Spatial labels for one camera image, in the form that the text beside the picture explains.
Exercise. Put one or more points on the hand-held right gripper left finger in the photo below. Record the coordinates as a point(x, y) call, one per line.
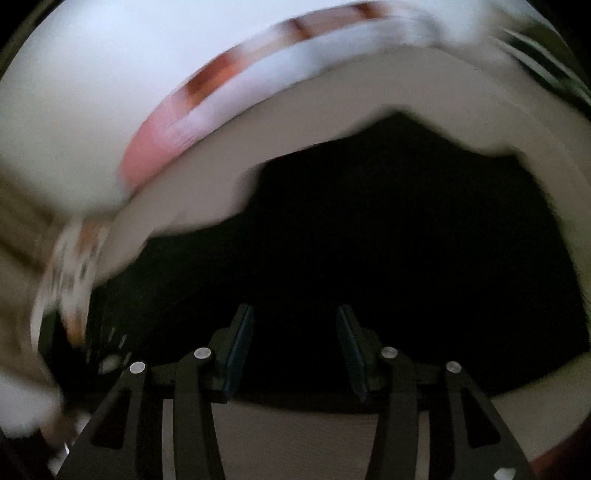
point(242, 351)

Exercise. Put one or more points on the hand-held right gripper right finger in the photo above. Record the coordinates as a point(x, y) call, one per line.
point(349, 353)

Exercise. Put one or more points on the black pants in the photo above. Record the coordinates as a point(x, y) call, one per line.
point(369, 230)

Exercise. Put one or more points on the beige textured bed cover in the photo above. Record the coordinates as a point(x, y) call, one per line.
point(323, 97)

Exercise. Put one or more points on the dark striped cloth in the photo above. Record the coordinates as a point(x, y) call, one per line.
point(554, 64)

